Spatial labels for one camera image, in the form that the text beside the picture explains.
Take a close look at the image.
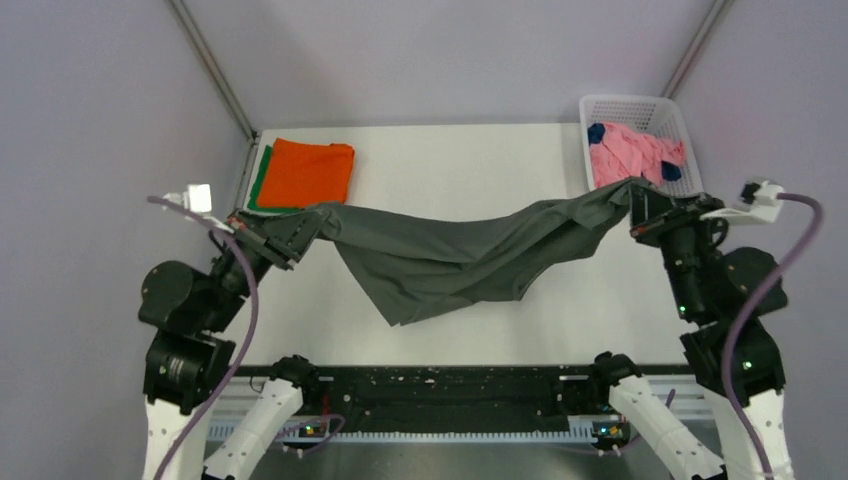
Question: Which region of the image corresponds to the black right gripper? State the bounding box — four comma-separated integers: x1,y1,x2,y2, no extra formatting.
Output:
627,179,730,318

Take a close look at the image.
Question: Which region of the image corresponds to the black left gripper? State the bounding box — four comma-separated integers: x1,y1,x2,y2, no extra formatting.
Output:
203,202,332,329

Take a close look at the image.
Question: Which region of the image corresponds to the grey t-shirt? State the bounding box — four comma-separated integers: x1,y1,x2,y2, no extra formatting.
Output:
308,177,649,325

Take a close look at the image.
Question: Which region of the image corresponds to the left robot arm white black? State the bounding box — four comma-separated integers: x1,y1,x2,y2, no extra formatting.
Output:
138,207,325,479

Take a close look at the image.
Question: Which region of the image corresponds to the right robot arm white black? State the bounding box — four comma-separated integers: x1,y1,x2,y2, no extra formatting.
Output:
586,179,794,479

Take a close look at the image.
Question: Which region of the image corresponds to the folded green t-shirt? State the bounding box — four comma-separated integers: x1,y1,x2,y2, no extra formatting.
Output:
246,145,298,215

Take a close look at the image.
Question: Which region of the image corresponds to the folded orange t-shirt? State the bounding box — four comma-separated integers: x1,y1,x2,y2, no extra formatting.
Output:
271,138,355,208

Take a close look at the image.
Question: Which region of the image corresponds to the pink crumpled t-shirt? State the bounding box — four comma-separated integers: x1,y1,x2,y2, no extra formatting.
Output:
589,121,688,191

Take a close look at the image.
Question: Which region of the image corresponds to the white plastic laundry basket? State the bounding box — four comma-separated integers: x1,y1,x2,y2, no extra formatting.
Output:
579,94,703,196

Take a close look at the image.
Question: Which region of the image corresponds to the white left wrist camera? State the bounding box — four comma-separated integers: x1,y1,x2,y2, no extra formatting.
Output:
161,183,232,232

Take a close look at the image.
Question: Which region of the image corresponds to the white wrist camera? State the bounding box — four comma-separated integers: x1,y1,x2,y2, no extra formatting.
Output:
161,183,232,232
699,178,786,226

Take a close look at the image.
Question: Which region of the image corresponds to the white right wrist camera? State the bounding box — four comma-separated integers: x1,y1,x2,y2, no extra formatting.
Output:
699,178,786,226

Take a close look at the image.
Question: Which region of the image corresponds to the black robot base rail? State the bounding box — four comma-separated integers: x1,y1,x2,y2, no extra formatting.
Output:
231,362,684,435

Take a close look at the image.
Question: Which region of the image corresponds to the aluminium frame post right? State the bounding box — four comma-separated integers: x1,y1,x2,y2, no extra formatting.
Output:
661,0,735,99

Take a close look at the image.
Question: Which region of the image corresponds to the aluminium frame post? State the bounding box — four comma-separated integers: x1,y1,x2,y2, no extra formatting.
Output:
661,0,735,99
166,0,256,141

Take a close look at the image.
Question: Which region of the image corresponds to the aluminium frame post left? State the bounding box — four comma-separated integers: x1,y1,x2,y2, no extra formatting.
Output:
166,0,256,141

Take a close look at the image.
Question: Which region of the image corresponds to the white slotted cable duct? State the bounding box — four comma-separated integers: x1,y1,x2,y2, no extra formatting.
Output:
207,415,621,445

